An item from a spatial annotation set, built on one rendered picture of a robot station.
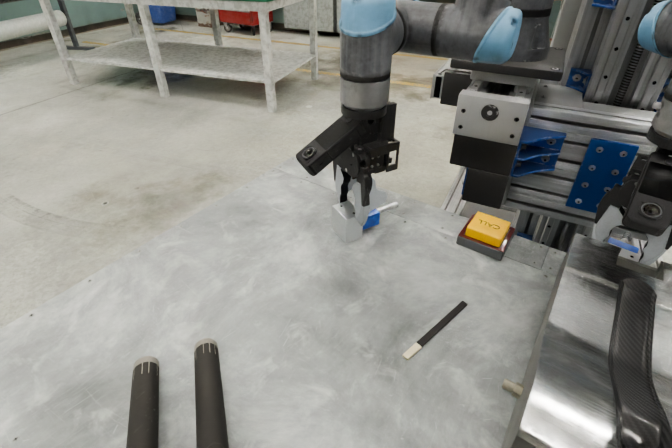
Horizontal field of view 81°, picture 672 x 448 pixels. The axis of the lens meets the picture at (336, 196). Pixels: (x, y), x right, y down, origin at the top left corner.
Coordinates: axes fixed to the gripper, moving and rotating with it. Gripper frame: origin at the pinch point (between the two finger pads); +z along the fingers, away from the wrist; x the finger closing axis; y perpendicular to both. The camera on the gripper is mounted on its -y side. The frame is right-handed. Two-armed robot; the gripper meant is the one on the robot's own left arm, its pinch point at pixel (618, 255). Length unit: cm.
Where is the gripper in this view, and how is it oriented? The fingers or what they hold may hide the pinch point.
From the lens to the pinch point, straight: 76.5
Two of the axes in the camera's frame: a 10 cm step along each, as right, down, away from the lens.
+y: 6.7, -4.1, 6.2
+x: -7.4, -3.7, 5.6
